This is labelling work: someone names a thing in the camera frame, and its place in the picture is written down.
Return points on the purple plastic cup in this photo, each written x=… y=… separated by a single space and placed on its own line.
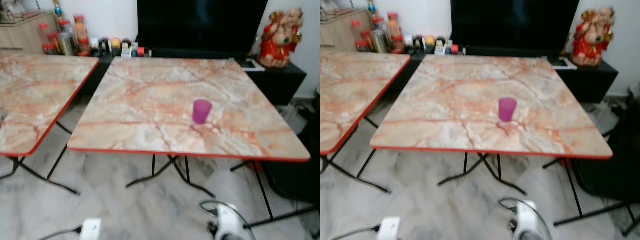
x=202 y=112
x=507 y=110

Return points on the marble top folding table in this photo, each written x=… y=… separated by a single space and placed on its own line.
x=30 y=95
x=150 y=100
x=450 y=100
x=350 y=90

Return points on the black chair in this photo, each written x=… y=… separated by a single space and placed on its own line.
x=615 y=165
x=295 y=175

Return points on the red and gold figurine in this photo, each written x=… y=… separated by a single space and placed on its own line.
x=277 y=47
x=591 y=45

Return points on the white framed tablet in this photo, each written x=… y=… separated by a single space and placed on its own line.
x=562 y=62
x=250 y=65

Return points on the light wooden cabinet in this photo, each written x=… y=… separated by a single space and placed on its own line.
x=22 y=35
x=340 y=32

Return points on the red-lid plastic jar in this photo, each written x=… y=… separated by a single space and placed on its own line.
x=356 y=35
x=44 y=37

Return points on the steel canister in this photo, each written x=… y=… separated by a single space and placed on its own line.
x=66 y=45
x=380 y=42

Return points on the tall orange red-lid jar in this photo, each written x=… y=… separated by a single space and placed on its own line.
x=81 y=35
x=395 y=32

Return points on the black television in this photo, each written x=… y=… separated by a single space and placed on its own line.
x=200 y=25
x=515 y=22

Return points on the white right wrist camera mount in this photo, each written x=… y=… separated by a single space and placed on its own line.
x=527 y=216
x=229 y=217

